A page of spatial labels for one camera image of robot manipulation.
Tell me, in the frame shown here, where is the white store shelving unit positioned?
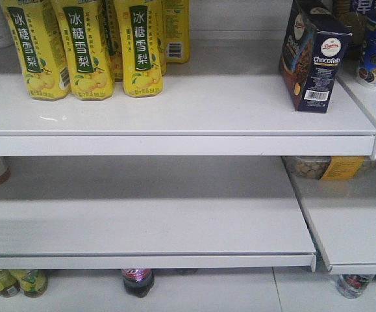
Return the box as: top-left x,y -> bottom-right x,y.
0,1 -> 376,311

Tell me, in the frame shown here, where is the green tea bottle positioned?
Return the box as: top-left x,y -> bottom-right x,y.
0,269 -> 19,298
10,269 -> 48,298

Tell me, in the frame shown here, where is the clear water bottle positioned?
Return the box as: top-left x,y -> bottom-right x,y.
336,274 -> 375,299

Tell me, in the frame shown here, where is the yellow pear drink bottle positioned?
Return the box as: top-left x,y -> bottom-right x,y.
114,1 -> 163,98
51,0 -> 114,100
0,1 -> 70,101
163,0 -> 190,64

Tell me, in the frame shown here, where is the clear cookie tub yellow label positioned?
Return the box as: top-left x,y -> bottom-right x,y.
282,156 -> 376,180

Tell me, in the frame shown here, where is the Chocofello cookie box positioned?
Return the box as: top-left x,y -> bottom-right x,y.
279,1 -> 352,113

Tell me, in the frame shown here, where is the brown biscuit pack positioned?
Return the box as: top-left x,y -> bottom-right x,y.
332,0 -> 366,60

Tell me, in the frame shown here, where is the dark cola bottle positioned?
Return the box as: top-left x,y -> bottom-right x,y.
121,268 -> 155,298

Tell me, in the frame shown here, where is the yellow pear drink bottle rear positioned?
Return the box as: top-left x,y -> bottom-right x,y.
163,0 -> 190,64

